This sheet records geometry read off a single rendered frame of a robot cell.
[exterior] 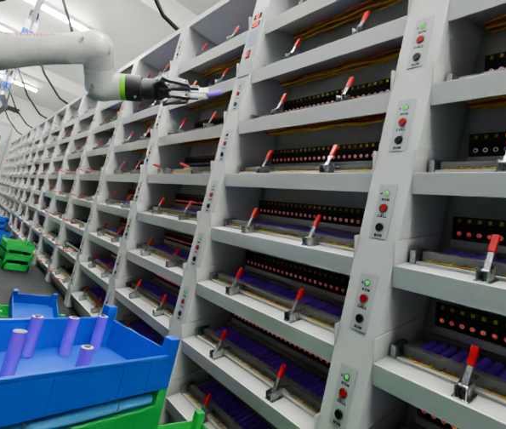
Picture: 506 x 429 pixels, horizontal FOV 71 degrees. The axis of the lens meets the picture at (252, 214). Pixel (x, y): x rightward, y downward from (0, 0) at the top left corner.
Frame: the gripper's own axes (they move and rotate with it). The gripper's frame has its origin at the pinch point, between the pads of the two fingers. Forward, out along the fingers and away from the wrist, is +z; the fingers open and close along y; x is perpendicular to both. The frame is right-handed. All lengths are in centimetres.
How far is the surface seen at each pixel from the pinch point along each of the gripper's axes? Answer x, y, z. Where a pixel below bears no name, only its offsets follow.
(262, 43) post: -12.7, -14.6, 23.4
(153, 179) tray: -4, 56, -19
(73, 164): -141, 201, -108
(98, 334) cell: 94, -17, -22
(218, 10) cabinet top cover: -62, -1, 11
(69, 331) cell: 95, -22, -26
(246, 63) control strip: -8.6, -8.6, 17.7
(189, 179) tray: 16.7, 30.7, -3.0
